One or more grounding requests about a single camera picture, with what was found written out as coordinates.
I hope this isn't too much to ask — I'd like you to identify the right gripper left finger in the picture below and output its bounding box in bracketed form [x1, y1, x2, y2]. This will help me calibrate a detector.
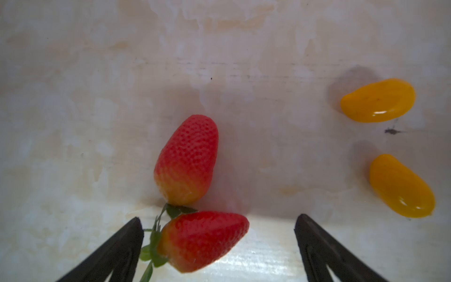
[59, 217, 144, 282]

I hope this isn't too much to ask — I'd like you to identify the strawberry far left top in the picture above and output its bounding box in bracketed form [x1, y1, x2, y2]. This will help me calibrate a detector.
[154, 115, 219, 206]

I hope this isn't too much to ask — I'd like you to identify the strawberry beside grapes left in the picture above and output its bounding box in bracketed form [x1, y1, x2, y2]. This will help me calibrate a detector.
[139, 203, 250, 282]

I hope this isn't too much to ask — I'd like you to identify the yellow kumquat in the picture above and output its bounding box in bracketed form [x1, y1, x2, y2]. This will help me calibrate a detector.
[369, 154, 436, 218]
[340, 78, 416, 123]

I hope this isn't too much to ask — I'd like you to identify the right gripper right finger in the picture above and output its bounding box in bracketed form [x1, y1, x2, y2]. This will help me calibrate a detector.
[294, 214, 386, 282]

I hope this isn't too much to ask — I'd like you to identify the yellow kumquat near top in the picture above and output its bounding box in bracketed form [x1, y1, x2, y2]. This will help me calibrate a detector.
[369, 154, 436, 218]

